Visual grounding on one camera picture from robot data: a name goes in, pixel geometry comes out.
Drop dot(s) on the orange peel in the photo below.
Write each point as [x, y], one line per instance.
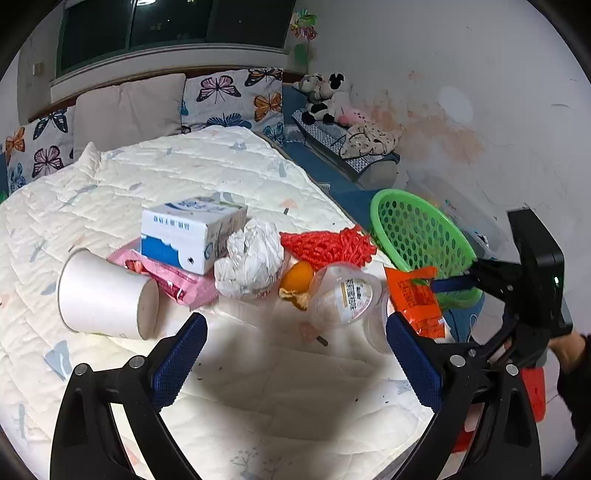
[295, 284]

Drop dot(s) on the person's right hand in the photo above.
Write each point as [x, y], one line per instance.
[569, 350]

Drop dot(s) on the green plastic basket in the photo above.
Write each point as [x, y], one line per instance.
[415, 234]

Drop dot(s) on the pink snack packet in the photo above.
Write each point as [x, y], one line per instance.
[171, 279]

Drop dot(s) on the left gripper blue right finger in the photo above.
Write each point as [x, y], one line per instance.
[424, 378]

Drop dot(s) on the white paper cup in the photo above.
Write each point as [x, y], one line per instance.
[97, 297]

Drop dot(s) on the spotted cloth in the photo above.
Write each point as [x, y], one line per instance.
[368, 139]

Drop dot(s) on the colourful pinwheel decoration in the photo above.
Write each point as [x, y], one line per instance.
[302, 26]

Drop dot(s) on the white quilted mattress pad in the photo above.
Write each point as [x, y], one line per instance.
[259, 403]

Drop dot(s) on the red foam fruit net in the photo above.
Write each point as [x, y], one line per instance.
[321, 248]

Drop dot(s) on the butterfly pillow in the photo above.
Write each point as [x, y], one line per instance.
[39, 148]
[249, 98]

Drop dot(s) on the blue white milk carton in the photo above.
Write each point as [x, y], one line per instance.
[190, 234]

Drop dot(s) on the dark window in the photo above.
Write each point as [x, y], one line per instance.
[95, 30]

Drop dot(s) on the white paper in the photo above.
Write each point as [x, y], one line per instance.
[254, 262]

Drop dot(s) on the pink plush toy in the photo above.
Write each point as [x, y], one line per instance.
[350, 117]

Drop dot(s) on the clear plastic storage box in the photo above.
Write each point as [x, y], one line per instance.
[481, 230]

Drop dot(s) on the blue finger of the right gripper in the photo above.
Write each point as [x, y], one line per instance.
[452, 284]
[500, 279]

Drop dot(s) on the right butterfly pillow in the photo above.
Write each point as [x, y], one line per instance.
[249, 98]

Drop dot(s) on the orange snack wrapper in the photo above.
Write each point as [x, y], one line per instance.
[411, 295]

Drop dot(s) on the left butterfly pillow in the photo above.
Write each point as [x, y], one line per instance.
[39, 148]

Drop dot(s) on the clear plastic cup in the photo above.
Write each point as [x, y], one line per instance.
[341, 294]

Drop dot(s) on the grey pillow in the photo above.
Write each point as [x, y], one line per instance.
[129, 113]

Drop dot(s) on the cow plush toy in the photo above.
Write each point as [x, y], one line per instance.
[327, 97]

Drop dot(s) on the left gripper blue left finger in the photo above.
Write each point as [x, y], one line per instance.
[172, 359]

